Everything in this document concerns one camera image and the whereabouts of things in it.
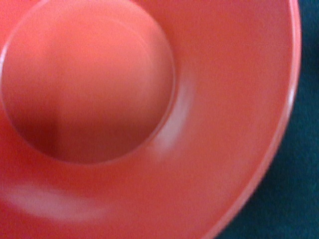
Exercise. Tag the red plastic bowl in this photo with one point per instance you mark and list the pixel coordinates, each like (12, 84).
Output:
(140, 119)

